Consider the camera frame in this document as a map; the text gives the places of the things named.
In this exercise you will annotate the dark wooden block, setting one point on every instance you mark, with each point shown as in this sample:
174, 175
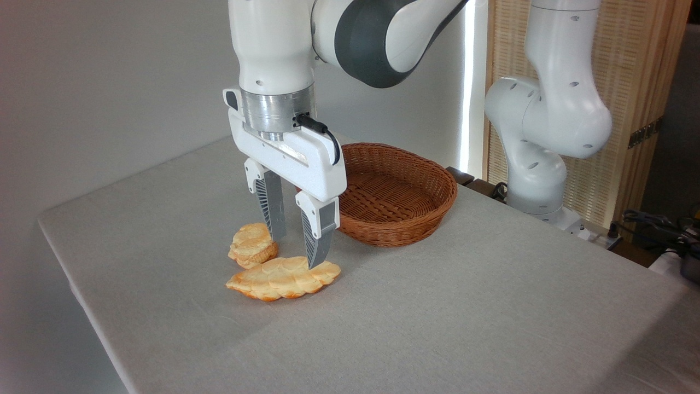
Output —
460, 176

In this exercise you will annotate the bamboo folding screen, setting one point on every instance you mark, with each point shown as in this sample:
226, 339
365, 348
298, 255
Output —
629, 54

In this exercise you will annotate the long leaf-shaped bread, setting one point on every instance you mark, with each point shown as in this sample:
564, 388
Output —
279, 282

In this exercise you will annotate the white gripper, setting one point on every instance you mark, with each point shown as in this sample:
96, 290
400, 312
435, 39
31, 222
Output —
304, 164

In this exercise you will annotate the brown wicker basket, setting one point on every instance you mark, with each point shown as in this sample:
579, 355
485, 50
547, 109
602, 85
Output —
394, 202

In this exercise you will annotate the dark metal screen hinge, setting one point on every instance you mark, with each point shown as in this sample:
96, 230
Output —
645, 133

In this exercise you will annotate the grey tablecloth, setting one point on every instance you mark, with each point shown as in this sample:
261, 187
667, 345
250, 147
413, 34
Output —
437, 317

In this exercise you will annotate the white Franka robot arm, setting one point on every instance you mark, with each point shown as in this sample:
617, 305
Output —
273, 44

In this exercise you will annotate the small round bread roll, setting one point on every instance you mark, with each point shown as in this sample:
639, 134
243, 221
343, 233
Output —
249, 246

